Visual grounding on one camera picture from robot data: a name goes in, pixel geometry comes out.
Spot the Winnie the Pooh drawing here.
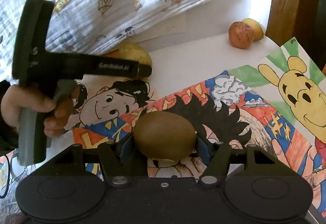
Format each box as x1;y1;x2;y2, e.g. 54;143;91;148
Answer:
228;36;326;144

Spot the yellow green guava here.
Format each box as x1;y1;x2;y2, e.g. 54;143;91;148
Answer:
103;42;152;67

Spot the person's left hand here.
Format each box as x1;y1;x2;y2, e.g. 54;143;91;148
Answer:
1;85;80;138

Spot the yellow apple behind red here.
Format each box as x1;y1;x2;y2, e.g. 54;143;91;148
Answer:
242;18;265;42

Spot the wooden door frame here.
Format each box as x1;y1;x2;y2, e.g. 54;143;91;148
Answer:
266;0;319;47

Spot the large brown kiwi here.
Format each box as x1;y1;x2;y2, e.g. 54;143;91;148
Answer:
133;111;196;161

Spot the colourful anime drawing mat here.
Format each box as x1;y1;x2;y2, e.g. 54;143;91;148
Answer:
3;72;325;223

